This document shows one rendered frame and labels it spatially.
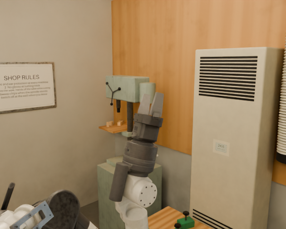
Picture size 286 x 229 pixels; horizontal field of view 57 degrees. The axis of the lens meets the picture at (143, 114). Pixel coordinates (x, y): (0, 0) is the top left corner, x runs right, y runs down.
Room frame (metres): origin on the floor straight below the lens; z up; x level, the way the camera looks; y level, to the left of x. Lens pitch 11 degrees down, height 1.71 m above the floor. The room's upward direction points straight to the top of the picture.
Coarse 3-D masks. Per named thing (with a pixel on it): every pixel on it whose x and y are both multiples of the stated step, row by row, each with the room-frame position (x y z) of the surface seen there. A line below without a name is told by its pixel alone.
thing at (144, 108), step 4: (144, 96) 0.76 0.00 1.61; (148, 96) 0.77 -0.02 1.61; (144, 100) 0.76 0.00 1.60; (148, 100) 0.77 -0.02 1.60; (140, 104) 0.76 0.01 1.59; (144, 104) 0.76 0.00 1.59; (148, 104) 0.76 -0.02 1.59; (140, 108) 0.76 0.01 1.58; (144, 108) 0.76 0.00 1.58; (148, 108) 0.76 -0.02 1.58; (140, 112) 0.75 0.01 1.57; (144, 112) 0.76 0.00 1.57; (148, 112) 0.76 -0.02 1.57
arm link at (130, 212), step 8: (128, 200) 0.69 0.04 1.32; (120, 208) 0.67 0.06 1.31; (128, 208) 0.69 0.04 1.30; (136, 208) 0.69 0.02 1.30; (120, 216) 0.67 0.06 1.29; (128, 216) 0.65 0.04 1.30; (136, 216) 0.65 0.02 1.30; (144, 216) 0.65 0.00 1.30; (128, 224) 0.64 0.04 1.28; (136, 224) 0.63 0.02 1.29; (144, 224) 0.64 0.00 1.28
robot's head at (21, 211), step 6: (18, 210) 0.47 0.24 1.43; (24, 210) 0.46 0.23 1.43; (30, 210) 0.46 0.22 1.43; (12, 216) 0.44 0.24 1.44; (18, 216) 0.44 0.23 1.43; (36, 216) 0.46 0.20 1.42; (0, 222) 0.41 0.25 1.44; (6, 222) 0.42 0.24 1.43; (12, 222) 0.43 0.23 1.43; (30, 222) 0.45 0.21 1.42; (36, 222) 0.46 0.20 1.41; (0, 228) 0.40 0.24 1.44; (6, 228) 0.40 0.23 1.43; (24, 228) 0.43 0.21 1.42; (30, 228) 0.44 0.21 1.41
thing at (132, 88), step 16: (112, 80) 2.52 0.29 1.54; (128, 80) 2.33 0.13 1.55; (144, 80) 2.34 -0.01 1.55; (112, 96) 2.51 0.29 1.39; (128, 96) 2.33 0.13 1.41; (128, 112) 2.44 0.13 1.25; (112, 128) 2.51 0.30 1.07; (128, 128) 2.44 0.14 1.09; (112, 160) 2.50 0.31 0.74; (112, 176) 2.28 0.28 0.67; (160, 176) 2.45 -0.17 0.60; (160, 192) 2.46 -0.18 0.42; (112, 208) 2.29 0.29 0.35; (144, 208) 2.32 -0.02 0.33; (160, 208) 2.46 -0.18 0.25; (112, 224) 2.30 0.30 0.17
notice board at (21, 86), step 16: (0, 64) 2.40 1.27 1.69; (16, 64) 2.49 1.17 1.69; (32, 64) 2.59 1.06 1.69; (48, 64) 2.69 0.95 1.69; (0, 80) 2.39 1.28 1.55; (16, 80) 2.48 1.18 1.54; (32, 80) 2.58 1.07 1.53; (48, 80) 2.69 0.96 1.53; (0, 96) 2.38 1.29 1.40; (16, 96) 2.47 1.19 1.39; (32, 96) 2.57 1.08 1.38; (48, 96) 2.68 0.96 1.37; (0, 112) 2.37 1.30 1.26
